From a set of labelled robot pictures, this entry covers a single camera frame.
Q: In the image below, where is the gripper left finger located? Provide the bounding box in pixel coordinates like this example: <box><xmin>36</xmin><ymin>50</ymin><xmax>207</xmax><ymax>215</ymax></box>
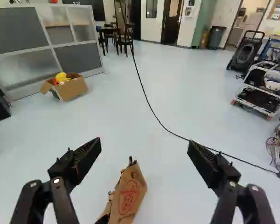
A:
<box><xmin>9</xmin><ymin>137</ymin><xmax>102</xmax><ymax>224</ymax></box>

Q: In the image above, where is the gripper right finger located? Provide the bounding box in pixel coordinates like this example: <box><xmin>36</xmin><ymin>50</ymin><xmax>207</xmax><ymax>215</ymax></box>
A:
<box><xmin>187</xmin><ymin>140</ymin><xmax>276</xmax><ymax>224</ymax></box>

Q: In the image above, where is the brown paper grocery bag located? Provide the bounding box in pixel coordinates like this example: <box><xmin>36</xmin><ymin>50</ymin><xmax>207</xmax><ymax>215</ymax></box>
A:
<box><xmin>95</xmin><ymin>155</ymin><xmax>147</xmax><ymax>224</ymax></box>

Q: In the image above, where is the open cardboard box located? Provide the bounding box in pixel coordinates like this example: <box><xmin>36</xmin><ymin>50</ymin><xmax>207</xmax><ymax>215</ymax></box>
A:
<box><xmin>40</xmin><ymin>72</ymin><xmax>88</xmax><ymax>102</ymax></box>

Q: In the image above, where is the white equipment cart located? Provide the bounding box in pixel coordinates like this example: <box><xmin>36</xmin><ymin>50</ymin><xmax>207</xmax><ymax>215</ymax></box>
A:
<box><xmin>231</xmin><ymin>61</ymin><xmax>280</xmax><ymax>121</ymax></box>

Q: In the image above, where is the yellow plush toy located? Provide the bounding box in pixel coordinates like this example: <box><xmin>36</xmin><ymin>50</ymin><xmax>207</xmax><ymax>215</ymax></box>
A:
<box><xmin>55</xmin><ymin>71</ymin><xmax>72</xmax><ymax>84</ymax></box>

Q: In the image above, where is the black stroller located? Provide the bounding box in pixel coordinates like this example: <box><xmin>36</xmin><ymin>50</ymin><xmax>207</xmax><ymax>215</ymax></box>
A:
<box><xmin>226</xmin><ymin>30</ymin><xmax>266</xmax><ymax>71</ymax></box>

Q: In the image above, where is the grey panel partition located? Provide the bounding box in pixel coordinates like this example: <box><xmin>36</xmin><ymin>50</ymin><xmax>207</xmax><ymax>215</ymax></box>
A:
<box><xmin>0</xmin><ymin>4</ymin><xmax>107</xmax><ymax>101</ymax></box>

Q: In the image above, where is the grey trash bin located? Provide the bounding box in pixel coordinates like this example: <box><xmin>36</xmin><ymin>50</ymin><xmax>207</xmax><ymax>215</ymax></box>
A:
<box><xmin>208</xmin><ymin>25</ymin><xmax>227</xmax><ymax>50</ymax></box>

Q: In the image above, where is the dark wooden table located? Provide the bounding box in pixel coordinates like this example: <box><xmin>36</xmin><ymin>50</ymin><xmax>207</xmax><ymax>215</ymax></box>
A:
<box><xmin>98</xmin><ymin>27</ymin><xmax>121</xmax><ymax>56</ymax></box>

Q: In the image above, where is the dark wooden chair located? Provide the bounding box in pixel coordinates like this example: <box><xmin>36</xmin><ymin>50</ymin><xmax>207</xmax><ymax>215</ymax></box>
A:
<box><xmin>114</xmin><ymin>23</ymin><xmax>135</xmax><ymax>58</ymax></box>

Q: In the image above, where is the black floor cable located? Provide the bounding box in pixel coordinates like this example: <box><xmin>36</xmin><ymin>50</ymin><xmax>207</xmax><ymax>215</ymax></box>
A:
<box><xmin>117</xmin><ymin>0</ymin><xmax>280</xmax><ymax>180</ymax></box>

